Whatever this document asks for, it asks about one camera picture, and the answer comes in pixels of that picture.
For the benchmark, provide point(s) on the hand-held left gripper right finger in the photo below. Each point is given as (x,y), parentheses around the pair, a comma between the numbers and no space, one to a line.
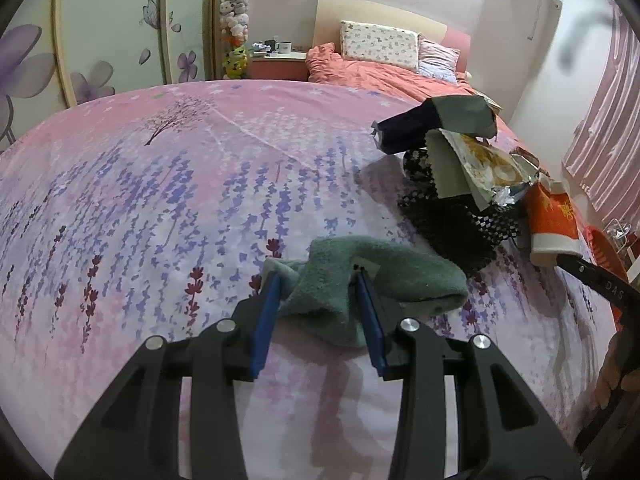
(371,330)

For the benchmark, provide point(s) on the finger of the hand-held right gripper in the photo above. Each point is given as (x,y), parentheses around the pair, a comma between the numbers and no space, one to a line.
(600,282)

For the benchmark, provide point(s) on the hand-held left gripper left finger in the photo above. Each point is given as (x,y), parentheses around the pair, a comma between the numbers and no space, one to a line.
(265,320)

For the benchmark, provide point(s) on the green sock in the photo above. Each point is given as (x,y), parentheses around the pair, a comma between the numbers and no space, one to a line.
(380,285)

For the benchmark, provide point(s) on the orange and white sock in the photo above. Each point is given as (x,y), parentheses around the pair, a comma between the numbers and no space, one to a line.
(550,215)

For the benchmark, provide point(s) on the black mesh bin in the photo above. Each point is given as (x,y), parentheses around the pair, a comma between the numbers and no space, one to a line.
(450,230)

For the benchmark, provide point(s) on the person's right hand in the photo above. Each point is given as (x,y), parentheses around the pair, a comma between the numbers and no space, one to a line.
(606,375)

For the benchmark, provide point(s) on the red plastic basin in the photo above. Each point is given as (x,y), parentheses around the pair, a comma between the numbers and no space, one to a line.
(605,255)

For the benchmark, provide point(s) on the pink striped curtain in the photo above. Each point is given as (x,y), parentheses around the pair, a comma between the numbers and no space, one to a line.
(610,125)

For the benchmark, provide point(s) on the pink printed blanket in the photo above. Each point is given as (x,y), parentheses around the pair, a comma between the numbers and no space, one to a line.
(150,210)

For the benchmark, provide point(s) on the yellow foil snack wrapper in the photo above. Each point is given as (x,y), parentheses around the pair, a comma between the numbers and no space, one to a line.
(490,165)

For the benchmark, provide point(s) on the pale green cloth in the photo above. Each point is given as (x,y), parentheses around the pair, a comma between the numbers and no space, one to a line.
(447,170)

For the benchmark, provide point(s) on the grey-green packet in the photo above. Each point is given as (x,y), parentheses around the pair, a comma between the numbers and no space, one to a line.
(465,115)

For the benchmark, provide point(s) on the pink nightstand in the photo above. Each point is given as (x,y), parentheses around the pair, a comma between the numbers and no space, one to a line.
(277,66)

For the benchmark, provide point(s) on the salmon duvet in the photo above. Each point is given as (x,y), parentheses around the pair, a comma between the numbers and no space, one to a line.
(380,72)

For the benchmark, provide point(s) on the white cup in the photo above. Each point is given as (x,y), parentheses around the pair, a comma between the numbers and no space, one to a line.
(285,47)

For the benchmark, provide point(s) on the dark cup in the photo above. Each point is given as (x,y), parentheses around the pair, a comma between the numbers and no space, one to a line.
(271,46)

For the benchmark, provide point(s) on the striped pillow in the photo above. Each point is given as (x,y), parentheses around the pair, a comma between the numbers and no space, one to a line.
(437,57)

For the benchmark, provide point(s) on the floral pillow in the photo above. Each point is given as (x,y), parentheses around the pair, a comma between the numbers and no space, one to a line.
(380,42)

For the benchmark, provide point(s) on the beige and pink headboard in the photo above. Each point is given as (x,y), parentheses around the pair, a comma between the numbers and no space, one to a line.
(380,10)

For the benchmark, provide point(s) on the flower print wardrobe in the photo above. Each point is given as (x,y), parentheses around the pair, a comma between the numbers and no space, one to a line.
(100,20)

